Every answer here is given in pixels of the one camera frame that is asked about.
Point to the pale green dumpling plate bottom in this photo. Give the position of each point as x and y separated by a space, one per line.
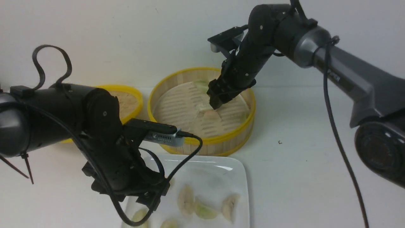
139 215

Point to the yellow rimmed bamboo steamer lid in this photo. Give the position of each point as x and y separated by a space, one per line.
128 101

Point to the cream white dumpling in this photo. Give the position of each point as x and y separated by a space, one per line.
185 200

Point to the white square plate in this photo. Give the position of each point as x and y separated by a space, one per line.
212 180

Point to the green translucent dumpling on plate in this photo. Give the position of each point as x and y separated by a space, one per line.
204 211

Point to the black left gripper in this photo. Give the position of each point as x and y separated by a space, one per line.
124 168

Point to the pinkish dumpling steamer lower centre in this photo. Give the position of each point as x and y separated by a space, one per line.
211 115

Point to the beige dumpling on plate right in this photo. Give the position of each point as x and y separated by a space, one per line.
228 206

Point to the white steamer liner paper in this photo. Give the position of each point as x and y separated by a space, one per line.
177 107

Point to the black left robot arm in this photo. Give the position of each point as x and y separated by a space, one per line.
33 119

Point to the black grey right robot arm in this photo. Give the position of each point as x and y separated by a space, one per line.
284 30

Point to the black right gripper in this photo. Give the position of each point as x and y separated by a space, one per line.
238 73

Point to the white dumpling steamer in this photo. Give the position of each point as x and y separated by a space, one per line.
204 107

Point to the green dumpling steamer top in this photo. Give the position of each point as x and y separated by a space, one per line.
201 85

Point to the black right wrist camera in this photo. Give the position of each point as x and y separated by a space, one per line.
227 41

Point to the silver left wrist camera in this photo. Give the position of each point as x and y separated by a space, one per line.
168 139

